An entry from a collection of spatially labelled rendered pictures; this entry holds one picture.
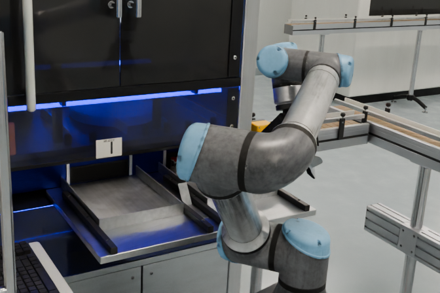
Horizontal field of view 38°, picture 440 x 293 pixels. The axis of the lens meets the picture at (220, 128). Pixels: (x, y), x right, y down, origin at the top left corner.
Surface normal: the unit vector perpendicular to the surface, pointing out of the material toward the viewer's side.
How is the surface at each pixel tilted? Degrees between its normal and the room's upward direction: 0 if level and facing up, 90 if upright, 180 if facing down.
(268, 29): 90
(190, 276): 90
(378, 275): 0
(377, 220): 90
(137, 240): 0
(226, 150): 57
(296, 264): 90
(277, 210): 0
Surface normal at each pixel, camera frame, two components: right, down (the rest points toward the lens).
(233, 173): -0.36, 0.37
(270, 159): 0.18, -0.15
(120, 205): 0.05, -0.95
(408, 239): -0.86, 0.11
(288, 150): 0.41, -0.34
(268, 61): -0.33, 0.00
